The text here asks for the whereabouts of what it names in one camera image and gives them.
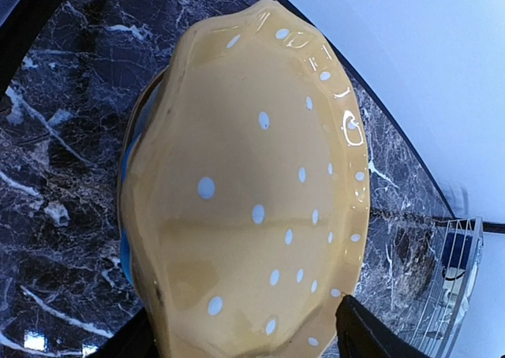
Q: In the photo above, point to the wire dish rack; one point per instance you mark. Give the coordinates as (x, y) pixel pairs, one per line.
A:
(432, 330)

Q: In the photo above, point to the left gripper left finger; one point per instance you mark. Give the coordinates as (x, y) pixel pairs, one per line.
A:
(134, 340)

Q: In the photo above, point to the cream ribbed mug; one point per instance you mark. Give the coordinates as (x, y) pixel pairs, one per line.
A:
(456, 295)

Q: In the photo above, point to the left black frame post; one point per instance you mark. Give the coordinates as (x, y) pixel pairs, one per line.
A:
(21, 22)

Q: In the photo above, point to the yellow polka dot plate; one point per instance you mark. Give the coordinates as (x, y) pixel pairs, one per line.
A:
(249, 191)

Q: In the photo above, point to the dark blue mug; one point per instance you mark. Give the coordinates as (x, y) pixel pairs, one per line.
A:
(456, 255)

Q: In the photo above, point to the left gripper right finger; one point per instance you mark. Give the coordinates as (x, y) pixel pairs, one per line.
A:
(361, 335)

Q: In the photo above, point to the blue polka dot plate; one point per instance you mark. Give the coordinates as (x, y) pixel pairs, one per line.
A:
(138, 121)

